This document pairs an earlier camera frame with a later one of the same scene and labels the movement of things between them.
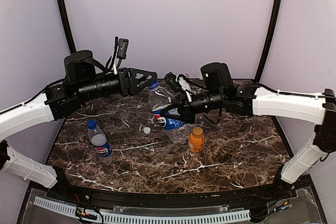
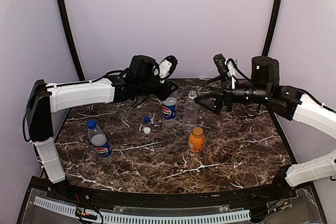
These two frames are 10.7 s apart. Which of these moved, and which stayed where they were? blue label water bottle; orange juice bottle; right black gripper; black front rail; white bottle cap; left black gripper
Moved: right black gripper; blue label water bottle; left black gripper
Stayed: black front rail; orange juice bottle; white bottle cap
